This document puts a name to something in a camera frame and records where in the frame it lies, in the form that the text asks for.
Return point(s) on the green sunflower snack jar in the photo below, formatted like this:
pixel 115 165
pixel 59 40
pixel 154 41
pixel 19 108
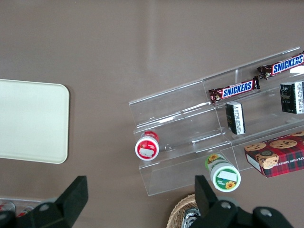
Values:
pixel 223 174

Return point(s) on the red lidded snack jar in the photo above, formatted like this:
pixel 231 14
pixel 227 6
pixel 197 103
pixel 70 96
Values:
pixel 147 147

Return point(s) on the small black box left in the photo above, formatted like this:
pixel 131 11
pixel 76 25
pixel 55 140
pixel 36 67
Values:
pixel 235 117

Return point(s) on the small black box right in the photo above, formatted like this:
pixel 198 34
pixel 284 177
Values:
pixel 292 97

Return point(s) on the clear acrylic can holder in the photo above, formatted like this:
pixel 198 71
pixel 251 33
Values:
pixel 21 201

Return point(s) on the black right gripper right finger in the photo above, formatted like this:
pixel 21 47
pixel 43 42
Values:
pixel 209 209

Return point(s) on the cream plastic tray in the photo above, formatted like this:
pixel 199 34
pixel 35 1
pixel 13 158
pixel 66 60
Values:
pixel 33 121

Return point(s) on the small black box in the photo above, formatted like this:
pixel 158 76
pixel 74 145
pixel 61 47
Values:
pixel 235 117
pixel 292 97

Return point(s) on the woven wicker basket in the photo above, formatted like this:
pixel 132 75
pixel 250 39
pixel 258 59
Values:
pixel 178 213

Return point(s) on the Snickers chocolate bar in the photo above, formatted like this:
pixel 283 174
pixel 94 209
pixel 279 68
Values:
pixel 237 89
pixel 285 66

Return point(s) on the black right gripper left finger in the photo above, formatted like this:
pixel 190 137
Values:
pixel 66 204

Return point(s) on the clear acrylic tiered stand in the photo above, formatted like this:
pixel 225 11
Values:
pixel 171 111
pixel 261 114

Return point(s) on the red plaid cookie box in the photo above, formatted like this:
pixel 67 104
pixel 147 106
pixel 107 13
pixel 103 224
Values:
pixel 280 154

